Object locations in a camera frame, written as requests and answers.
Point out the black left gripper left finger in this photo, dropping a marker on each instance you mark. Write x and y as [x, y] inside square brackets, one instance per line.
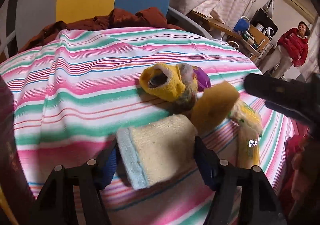
[107, 160]

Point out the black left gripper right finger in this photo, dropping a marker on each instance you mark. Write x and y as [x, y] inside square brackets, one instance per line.
[206, 161]

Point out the cream sock with blue cuff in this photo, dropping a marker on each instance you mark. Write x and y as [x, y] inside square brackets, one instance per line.
[157, 152]

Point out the yellow sponge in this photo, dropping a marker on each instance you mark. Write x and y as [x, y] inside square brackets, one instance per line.
[213, 107]

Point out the yellow green snack packet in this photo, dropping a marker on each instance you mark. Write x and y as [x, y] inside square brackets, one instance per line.
[250, 129]

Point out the purple snack packet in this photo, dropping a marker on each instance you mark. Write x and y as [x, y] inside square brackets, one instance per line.
[203, 80]

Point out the yellow fuzzy sock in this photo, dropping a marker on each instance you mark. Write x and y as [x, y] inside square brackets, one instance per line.
[164, 81]

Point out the clear plastic bag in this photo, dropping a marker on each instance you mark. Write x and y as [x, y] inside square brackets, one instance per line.
[187, 73]

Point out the person's right hand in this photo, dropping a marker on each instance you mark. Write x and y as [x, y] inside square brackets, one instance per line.
[305, 185]

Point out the person in red jacket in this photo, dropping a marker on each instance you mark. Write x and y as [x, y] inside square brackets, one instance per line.
[291, 50]

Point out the wooden desk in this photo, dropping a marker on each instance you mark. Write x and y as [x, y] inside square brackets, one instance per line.
[253, 48]

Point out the white floor fan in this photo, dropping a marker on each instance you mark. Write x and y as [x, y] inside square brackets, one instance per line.
[269, 32]

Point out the striped pink green tablecloth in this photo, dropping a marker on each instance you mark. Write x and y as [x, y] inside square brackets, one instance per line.
[71, 95]

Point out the blue bucket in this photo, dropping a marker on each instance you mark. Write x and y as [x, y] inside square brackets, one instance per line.
[242, 24]

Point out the dark red jacket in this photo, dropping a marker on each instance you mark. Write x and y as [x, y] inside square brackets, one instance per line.
[150, 17]

